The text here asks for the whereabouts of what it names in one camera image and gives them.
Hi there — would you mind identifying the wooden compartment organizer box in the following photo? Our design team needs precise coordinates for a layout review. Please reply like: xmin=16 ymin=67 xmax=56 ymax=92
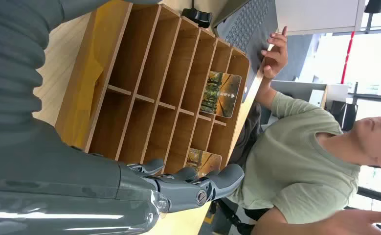
xmin=54 ymin=0 xmax=251 ymax=177

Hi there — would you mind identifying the white background desk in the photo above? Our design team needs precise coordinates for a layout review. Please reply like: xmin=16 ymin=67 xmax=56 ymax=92
xmin=270 ymin=80 xmax=350 ymax=109

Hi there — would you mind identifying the green forest picture card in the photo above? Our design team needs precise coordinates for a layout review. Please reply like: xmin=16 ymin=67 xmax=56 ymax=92
xmin=199 ymin=70 xmax=242 ymax=118

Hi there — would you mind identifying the red hanging strip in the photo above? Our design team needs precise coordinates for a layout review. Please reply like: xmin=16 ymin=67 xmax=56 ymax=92
xmin=340 ymin=31 xmax=356 ymax=85

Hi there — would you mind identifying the black ceiling fixture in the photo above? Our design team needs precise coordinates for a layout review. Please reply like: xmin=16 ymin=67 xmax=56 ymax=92
xmin=364 ymin=0 xmax=381 ymax=14

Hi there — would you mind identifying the dark grey laptop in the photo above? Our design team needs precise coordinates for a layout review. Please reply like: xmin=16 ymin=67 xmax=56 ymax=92
xmin=212 ymin=0 xmax=280 ymax=103

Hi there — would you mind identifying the white panel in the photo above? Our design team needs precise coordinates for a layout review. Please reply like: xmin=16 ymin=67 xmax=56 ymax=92
xmin=274 ymin=0 xmax=366 ymax=36

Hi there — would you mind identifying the person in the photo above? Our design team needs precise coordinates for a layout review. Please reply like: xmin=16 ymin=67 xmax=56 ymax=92
xmin=227 ymin=26 xmax=381 ymax=235

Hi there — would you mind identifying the black wired mouse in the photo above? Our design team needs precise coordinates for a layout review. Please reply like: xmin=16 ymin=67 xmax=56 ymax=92
xmin=181 ymin=0 xmax=213 ymax=29

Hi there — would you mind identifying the black office chair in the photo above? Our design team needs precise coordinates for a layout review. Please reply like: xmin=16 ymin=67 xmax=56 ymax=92
xmin=209 ymin=199 xmax=272 ymax=235

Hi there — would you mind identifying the black background chair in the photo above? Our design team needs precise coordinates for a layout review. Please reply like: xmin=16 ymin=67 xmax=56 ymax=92
xmin=328 ymin=100 xmax=358 ymax=132

